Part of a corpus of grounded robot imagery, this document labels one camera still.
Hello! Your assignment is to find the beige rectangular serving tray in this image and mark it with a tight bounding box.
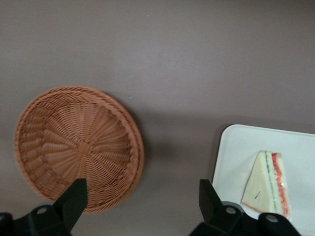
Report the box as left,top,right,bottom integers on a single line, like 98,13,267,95
212,124,315,236

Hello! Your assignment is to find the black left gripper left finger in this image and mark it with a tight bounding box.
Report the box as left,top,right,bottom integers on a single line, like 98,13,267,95
0,178,89,236

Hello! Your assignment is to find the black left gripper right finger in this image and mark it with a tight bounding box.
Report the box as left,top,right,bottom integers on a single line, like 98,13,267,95
189,178,302,236

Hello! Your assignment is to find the round brown wicker basket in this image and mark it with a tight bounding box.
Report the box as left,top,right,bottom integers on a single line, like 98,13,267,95
13,85,145,214

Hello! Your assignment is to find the triangular sandwich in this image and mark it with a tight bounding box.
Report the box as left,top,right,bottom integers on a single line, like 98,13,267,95
240,149,293,221

